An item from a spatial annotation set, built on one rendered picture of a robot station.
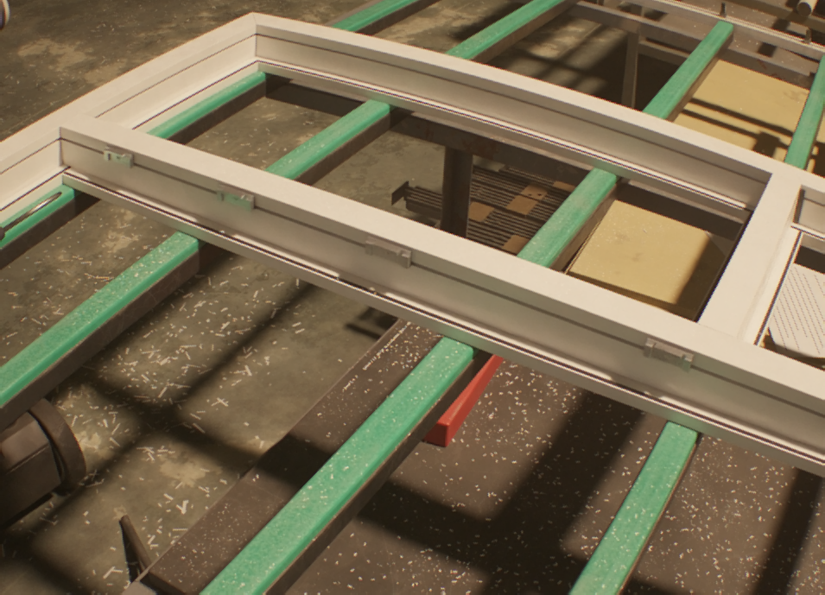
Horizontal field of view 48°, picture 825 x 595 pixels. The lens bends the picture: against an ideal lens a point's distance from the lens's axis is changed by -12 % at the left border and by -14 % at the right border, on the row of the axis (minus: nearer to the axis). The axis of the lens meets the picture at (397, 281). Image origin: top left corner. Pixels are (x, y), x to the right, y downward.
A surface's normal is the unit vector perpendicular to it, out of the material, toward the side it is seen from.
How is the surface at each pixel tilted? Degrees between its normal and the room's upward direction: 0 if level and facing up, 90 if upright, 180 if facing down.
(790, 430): 90
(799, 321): 0
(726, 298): 0
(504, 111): 90
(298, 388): 0
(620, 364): 90
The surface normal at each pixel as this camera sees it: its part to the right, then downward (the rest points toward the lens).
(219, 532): 0.04, -0.83
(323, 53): -0.52, 0.47
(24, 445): 0.59, -0.33
